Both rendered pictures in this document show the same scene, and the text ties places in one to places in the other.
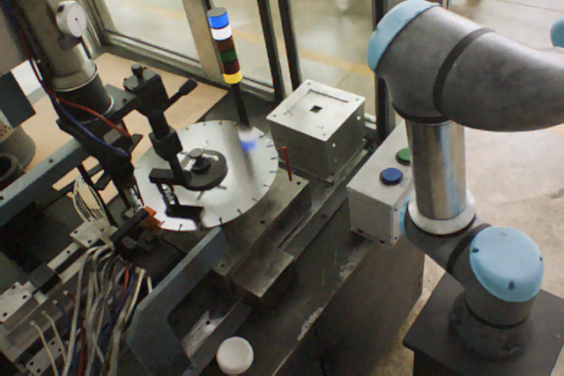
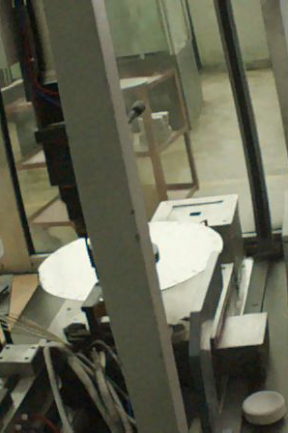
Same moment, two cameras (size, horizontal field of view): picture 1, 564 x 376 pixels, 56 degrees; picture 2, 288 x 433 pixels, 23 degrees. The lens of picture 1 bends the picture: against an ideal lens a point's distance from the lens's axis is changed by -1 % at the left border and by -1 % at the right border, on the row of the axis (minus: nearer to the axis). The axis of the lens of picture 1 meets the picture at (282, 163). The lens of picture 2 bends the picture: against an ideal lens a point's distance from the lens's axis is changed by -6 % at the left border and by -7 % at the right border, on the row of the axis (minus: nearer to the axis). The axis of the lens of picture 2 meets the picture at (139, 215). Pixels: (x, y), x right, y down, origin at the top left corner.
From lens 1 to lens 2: 84 cm
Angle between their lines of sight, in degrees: 35
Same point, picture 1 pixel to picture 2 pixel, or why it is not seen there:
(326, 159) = (232, 252)
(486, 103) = not seen: outside the picture
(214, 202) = (172, 267)
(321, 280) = not seen: outside the picture
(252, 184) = (200, 245)
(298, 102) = (169, 216)
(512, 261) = not seen: outside the picture
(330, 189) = (244, 288)
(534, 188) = not seen: outside the picture
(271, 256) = (244, 321)
